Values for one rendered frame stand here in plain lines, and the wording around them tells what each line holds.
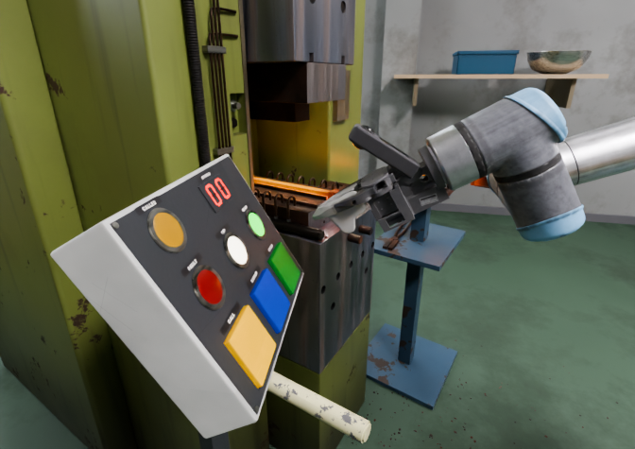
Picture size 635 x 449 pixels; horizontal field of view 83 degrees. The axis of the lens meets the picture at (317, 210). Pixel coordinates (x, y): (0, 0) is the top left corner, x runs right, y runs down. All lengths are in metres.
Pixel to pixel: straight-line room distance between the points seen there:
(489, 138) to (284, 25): 0.54
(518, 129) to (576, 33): 3.53
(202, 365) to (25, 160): 0.85
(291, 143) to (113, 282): 1.07
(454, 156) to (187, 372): 0.43
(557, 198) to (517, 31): 3.39
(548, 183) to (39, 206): 1.14
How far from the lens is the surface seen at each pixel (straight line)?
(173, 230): 0.45
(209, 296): 0.46
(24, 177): 1.18
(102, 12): 0.91
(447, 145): 0.55
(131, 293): 0.42
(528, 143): 0.56
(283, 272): 0.63
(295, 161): 1.41
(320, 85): 0.98
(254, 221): 0.63
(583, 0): 4.10
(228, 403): 0.47
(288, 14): 0.90
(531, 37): 3.96
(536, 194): 0.59
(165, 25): 0.82
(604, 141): 0.76
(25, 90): 1.16
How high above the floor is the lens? 1.33
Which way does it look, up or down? 20 degrees down
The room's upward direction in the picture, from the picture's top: straight up
